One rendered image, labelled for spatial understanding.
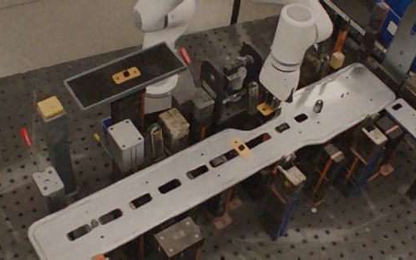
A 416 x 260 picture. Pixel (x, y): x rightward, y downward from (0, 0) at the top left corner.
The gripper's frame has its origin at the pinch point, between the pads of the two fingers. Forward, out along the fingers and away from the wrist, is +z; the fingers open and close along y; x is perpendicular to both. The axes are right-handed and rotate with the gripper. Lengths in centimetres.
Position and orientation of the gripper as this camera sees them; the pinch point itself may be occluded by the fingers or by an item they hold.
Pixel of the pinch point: (273, 99)
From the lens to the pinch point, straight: 153.9
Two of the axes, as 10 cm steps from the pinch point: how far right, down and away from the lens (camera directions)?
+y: 6.3, 6.5, -4.2
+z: -1.1, 6.1, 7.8
